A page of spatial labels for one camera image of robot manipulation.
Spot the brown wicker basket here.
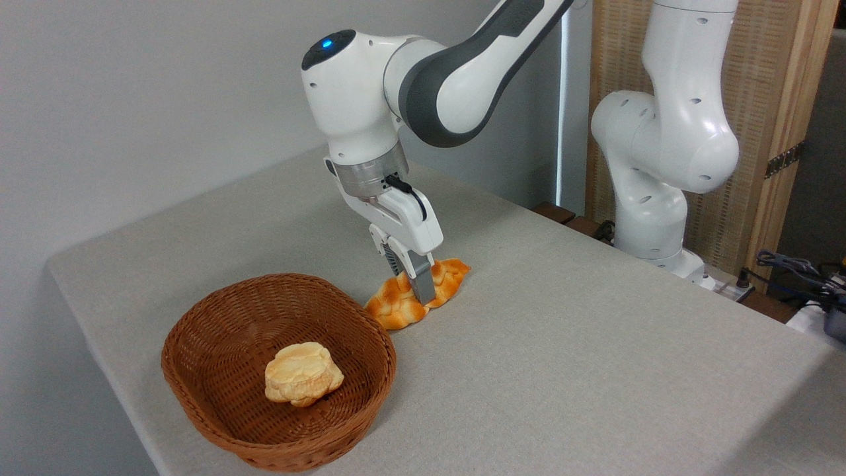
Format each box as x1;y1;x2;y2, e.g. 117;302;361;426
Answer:
161;272;398;473

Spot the wooden woven screen panel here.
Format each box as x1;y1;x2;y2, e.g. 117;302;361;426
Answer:
585;0;841;278

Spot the pale round bread bun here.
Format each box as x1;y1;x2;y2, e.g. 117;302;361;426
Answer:
264;341;346;408

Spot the braided golden bread loaf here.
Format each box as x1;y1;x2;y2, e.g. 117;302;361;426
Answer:
364;257;472;331

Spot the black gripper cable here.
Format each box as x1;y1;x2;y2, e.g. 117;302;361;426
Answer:
385;173;428;221

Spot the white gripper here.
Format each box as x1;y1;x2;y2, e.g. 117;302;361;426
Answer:
323;156;444;305

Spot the white power strip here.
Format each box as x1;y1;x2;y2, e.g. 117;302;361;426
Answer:
699;268;755;303

